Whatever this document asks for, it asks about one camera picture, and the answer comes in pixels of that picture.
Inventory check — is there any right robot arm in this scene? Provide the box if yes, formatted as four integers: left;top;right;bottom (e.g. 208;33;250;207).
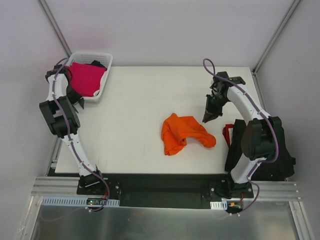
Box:
202;71;280;199

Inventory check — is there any right white cable duct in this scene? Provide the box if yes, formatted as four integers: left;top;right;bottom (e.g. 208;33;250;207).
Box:
210;201;228;211

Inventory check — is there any red t shirt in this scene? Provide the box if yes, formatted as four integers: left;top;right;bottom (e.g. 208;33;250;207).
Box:
222;123;234;147

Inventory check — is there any white plastic basket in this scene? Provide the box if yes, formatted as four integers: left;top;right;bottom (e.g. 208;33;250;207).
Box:
66;51;113;103

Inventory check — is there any black t shirt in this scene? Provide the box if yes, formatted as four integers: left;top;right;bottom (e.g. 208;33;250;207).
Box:
224;116;296;181

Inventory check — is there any white cable duct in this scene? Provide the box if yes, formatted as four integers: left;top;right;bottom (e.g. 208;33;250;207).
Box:
42;196;120;208
210;201;228;211

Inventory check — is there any left white cable duct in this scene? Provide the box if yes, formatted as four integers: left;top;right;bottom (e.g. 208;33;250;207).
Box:
42;196;120;208

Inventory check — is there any right aluminium frame post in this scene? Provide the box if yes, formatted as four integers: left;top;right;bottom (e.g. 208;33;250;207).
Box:
251;0;303;76

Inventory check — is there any pink t shirt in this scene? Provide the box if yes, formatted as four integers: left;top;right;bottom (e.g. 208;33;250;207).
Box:
67;62;106;98

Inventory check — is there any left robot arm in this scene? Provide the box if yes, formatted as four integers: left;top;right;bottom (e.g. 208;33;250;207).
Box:
39;63;106;195

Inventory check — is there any dark navy t shirt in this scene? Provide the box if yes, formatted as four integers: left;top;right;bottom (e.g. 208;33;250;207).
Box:
90;60;108;71

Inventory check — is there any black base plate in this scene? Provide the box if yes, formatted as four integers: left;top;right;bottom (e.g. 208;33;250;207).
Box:
76;173;255;208

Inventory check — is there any left aluminium frame post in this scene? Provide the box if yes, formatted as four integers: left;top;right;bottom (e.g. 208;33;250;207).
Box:
37;0;72;57

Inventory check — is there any orange t shirt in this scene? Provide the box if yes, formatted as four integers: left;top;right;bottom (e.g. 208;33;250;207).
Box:
161;113;217;156

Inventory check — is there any aluminium frame post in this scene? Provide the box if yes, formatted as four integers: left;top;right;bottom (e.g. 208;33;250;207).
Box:
251;0;303;76
37;0;72;57

